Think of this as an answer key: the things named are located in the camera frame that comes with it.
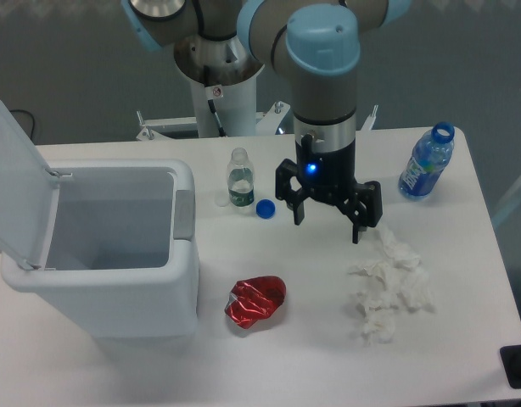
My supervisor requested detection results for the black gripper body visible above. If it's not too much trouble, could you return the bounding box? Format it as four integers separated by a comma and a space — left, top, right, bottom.
295, 124, 356, 206

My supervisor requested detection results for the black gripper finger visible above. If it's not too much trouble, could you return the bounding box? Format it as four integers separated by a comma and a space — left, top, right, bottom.
275, 159, 313, 226
337, 181, 383, 244

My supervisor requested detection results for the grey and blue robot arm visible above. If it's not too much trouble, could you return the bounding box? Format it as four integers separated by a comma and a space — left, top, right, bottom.
122, 1, 410, 236

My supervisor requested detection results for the blue bottle cap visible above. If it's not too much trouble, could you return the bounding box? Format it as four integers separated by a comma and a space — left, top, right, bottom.
255, 198, 276, 220

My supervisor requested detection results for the clear plastic bottle green label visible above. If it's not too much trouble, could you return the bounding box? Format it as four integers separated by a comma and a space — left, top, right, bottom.
227, 148, 255, 210

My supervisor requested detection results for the white bottle cap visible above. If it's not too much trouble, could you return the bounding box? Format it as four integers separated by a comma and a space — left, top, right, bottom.
214, 194, 229, 207

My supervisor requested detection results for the crumpled white tissue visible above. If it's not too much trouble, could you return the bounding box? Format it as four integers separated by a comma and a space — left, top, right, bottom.
349, 223, 435, 345

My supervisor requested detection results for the blue plastic bottle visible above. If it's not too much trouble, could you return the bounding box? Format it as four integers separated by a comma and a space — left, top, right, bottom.
398, 121, 455, 200

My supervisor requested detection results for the crushed red can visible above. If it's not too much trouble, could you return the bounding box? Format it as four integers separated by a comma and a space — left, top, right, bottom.
224, 276, 287, 329

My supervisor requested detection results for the white trash bin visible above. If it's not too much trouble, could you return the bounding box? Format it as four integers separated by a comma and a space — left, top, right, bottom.
1, 159, 199, 338

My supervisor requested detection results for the black device at table edge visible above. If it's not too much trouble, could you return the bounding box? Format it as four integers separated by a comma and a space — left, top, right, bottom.
500, 345, 521, 389

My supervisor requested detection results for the white trash bin lid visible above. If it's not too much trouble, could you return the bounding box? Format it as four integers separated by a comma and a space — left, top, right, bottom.
0, 100, 72, 270

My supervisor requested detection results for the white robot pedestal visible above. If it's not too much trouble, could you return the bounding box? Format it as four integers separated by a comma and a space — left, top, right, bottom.
173, 35, 264, 138

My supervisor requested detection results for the black cable on pedestal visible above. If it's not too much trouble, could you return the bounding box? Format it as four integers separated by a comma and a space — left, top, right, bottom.
202, 65, 227, 138

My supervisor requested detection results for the white metal base frame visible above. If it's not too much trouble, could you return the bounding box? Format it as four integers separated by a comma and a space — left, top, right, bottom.
135, 100, 380, 142

